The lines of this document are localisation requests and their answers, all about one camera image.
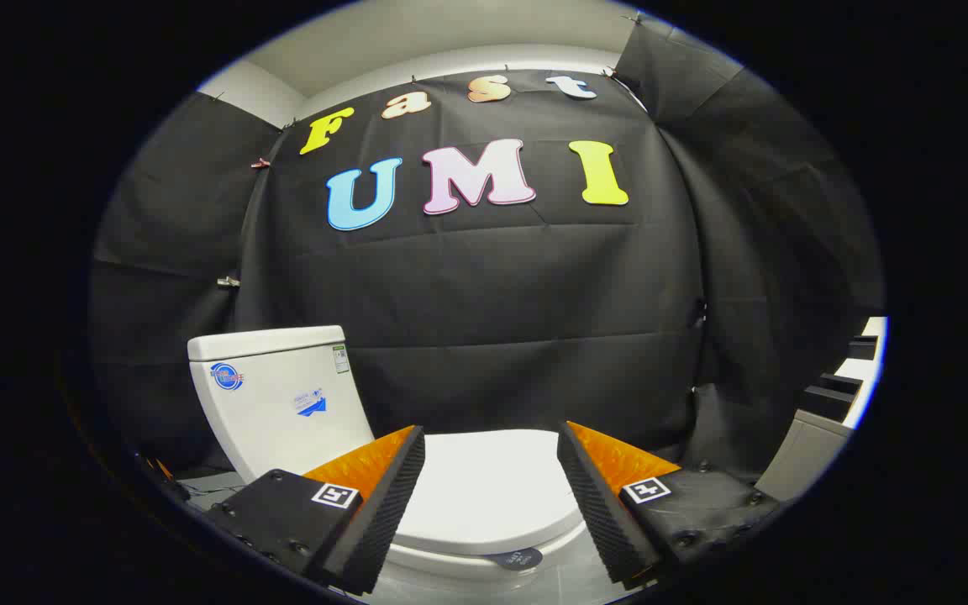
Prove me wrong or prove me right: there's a white and black cabinet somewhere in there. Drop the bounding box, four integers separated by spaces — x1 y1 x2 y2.
755 317 889 503

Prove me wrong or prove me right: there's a black lid handle tab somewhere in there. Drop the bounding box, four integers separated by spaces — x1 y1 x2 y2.
484 548 545 573

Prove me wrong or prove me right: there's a white toilet tank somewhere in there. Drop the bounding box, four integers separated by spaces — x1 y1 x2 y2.
187 325 376 485

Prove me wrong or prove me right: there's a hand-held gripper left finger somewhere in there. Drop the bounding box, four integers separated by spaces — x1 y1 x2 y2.
207 425 426 596

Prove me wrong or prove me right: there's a white toilet lid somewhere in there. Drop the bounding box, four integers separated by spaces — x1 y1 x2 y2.
392 429 586 557

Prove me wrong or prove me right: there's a black backdrop cloth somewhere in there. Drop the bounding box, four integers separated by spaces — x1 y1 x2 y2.
87 15 886 481

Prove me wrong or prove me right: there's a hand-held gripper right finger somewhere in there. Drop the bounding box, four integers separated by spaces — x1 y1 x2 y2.
557 421 783 587

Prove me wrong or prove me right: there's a small orange object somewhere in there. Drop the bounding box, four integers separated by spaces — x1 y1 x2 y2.
141 455 177 488

